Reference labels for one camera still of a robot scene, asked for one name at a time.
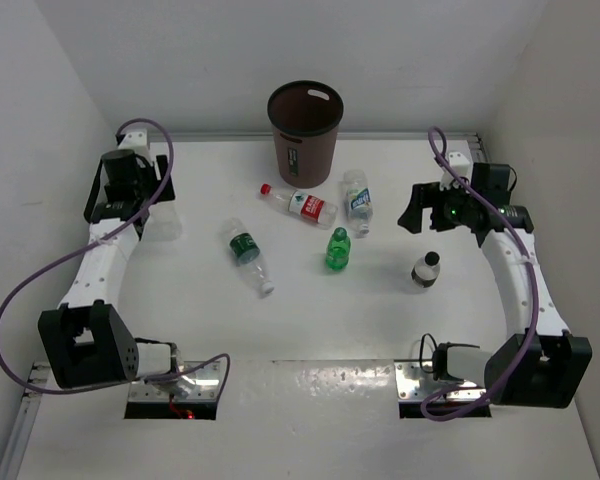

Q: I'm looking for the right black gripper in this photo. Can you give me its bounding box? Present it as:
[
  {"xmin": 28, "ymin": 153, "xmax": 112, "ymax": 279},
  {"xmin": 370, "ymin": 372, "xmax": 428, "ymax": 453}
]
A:
[{"xmin": 398, "ymin": 178, "xmax": 478, "ymax": 234}]

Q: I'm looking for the small green plastic bottle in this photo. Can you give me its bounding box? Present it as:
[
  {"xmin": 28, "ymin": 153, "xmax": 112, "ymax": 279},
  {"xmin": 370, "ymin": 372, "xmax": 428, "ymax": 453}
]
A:
[{"xmin": 325, "ymin": 227, "xmax": 351, "ymax": 271}]

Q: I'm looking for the green-label clear water bottle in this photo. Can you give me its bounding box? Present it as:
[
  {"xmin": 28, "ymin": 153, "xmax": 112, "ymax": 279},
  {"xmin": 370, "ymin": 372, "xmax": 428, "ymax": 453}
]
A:
[{"xmin": 221, "ymin": 218, "xmax": 275, "ymax": 297}]

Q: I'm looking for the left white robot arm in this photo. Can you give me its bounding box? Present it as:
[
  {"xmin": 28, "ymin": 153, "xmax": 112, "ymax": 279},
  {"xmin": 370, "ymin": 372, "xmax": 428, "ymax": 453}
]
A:
[{"xmin": 38, "ymin": 146, "xmax": 175, "ymax": 390}]

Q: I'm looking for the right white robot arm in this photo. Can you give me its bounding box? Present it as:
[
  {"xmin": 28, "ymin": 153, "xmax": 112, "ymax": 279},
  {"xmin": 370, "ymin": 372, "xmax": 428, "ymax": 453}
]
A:
[{"xmin": 398, "ymin": 163, "xmax": 593, "ymax": 409}]

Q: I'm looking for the brown plastic waste bin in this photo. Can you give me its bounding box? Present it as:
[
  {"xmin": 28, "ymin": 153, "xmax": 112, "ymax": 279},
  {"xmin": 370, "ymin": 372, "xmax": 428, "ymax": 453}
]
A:
[{"xmin": 267, "ymin": 80, "xmax": 344, "ymax": 189}]

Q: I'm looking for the blue-label clear water bottle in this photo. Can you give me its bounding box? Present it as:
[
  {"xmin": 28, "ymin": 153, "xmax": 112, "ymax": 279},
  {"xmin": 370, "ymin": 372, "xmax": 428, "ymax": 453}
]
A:
[{"xmin": 343, "ymin": 169, "xmax": 374, "ymax": 238}]

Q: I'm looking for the small black-cap clear bottle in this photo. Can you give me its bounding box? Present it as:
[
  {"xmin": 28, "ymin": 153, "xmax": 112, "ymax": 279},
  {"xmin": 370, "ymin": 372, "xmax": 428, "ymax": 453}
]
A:
[{"xmin": 411, "ymin": 251, "xmax": 440, "ymax": 289}]

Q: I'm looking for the red-label clear water bottle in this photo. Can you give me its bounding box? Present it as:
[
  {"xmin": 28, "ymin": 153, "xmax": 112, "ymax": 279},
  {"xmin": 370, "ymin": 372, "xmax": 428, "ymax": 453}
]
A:
[{"xmin": 260, "ymin": 184, "xmax": 338, "ymax": 228}]

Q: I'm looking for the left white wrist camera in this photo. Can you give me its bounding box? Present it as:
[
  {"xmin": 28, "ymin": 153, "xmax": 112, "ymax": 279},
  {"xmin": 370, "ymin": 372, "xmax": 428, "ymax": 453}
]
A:
[{"xmin": 116, "ymin": 128, "xmax": 150, "ymax": 157}]

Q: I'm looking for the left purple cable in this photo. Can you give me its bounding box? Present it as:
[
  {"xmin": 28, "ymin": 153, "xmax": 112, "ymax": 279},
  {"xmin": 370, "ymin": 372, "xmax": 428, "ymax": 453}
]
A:
[{"xmin": 0, "ymin": 118, "xmax": 231, "ymax": 396}]

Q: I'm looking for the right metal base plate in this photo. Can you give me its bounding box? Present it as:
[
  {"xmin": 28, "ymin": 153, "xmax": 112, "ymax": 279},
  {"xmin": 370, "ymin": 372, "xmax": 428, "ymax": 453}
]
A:
[{"xmin": 394, "ymin": 360, "xmax": 486, "ymax": 404}]

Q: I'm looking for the metal base plate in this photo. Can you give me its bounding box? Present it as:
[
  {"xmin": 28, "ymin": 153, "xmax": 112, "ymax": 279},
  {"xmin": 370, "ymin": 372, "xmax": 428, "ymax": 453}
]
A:
[
  {"xmin": 394, "ymin": 360, "xmax": 486, "ymax": 404},
  {"xmin": 127, "ymin": 361, "xmax": 224, "ymax": 404}
]

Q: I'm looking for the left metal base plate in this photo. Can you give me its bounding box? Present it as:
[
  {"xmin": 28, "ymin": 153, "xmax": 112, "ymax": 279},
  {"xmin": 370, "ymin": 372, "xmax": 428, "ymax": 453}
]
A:
[{"xmin": 127, "ymin": 361, "xmax": 224, "ymax": 404}]

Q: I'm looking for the aluminium frame rail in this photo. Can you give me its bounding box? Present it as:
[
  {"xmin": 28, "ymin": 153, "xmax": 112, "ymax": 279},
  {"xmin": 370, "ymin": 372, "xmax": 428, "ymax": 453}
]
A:
[{"xmin": 0, "ymin": 389, "xmax": 42, "ymax": 480}]

